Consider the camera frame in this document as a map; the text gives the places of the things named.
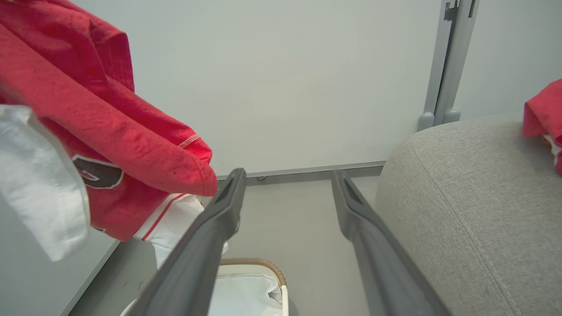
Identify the white garment with red stripe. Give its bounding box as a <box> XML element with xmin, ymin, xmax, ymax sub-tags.
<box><xmin>133</xmin><ymin>193</ymin><xmax>229</xmax><ymax>269</ymax></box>

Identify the white laundry basket rattan rim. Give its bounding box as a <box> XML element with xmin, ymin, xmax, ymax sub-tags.
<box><xmin>119</xmin><ymin>258</ymin><xmax>290</xmax><ymax>316</ymax></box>

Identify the red garment with white label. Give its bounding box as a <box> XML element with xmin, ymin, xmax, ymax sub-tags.
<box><xmin>522</xmin><ymin>79</ymin><xmax>562</xmax><ymax>175</ymax></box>

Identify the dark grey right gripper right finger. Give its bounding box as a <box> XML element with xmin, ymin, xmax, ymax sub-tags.
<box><xmin>331</xmin><ymin>170</ymin><xmax>451</xmax><ymax>316</ymax></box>

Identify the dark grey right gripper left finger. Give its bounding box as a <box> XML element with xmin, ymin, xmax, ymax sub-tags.
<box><xmin>136</xmin><ymin>168</ymin><xmax>247</xmax><ymax>316</ymax></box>

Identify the white cloth in basket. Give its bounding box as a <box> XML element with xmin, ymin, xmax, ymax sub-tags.
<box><xmin>206</xmin><ymin>274</ymin><xmax>284</xmax><ymax>316</ymax></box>

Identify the plain white cloth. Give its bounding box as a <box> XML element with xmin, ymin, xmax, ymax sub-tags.
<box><xmin>0</xmin><ymin>104</ymin><xmax>90</xmax><ymax>262</ymax></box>

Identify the grey partition post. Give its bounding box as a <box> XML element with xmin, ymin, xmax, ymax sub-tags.
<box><xmin>417</xmin><ymin>0</ymin><xmax>480</xmax><ymax>132</ymax></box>

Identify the red jersey with dark number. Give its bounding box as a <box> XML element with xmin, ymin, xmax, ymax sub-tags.
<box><xmin>0</xmin><ymin>0</ymin><xmax>219</xmax><ymax>242</ymax></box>

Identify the grey fabric sofa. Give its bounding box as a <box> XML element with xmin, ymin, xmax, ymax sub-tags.
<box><xmin>374</xmin><ymin>115</ymin><xmax>562</xmax><ymax>316</ymax></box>

